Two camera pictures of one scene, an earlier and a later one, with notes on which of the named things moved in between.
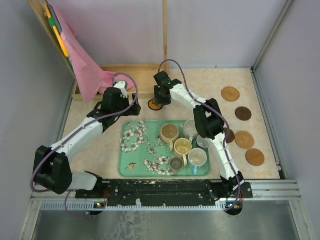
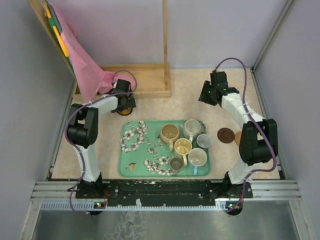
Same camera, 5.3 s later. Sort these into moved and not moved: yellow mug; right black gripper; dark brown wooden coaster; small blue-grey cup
Moved: right black gripper
Not moved: yellow mug; small blue-grey cup; dark brown wooden coaster
